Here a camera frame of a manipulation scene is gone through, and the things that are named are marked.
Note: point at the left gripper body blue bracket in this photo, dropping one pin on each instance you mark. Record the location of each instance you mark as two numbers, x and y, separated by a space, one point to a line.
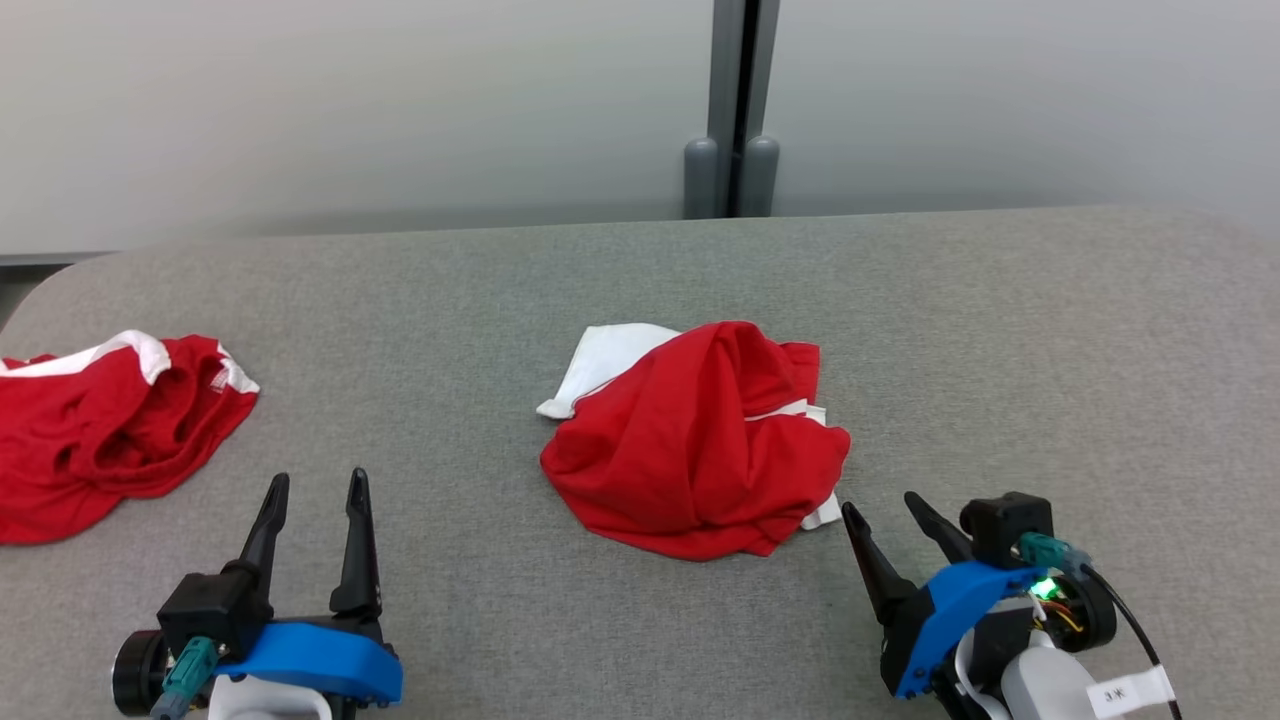
310 660

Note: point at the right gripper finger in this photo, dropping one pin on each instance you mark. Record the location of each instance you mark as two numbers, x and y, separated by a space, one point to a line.
875 560
940 528

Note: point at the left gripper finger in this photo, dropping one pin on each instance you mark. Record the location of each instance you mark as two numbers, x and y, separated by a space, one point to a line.
268 530
357 550

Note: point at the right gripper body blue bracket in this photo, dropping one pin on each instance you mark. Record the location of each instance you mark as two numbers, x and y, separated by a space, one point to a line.
955 600

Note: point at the red shorts white trim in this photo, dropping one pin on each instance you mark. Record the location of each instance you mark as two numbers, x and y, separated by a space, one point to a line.
100 440

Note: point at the red basketball jersey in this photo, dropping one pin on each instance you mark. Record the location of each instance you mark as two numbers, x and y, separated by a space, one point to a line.
680 450

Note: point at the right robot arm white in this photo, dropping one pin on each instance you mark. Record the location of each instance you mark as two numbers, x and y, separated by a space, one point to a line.
1050 690

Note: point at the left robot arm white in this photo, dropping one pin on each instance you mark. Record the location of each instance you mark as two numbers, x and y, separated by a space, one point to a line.
265 703

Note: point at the white paper label tag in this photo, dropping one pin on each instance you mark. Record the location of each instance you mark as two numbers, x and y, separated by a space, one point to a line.
1130 692

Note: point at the grey fabric table cover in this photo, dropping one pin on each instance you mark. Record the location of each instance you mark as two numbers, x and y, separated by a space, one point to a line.
450 300

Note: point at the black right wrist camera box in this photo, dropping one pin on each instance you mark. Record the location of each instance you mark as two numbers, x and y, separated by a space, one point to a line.
1005 520

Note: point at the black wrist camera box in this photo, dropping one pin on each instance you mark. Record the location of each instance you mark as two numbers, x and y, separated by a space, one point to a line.
1005 520
205 605

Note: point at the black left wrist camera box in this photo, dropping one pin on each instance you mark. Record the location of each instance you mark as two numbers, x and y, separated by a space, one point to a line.
205 605

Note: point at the grey partition post round feet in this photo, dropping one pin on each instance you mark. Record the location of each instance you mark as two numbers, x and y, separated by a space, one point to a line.
722 100

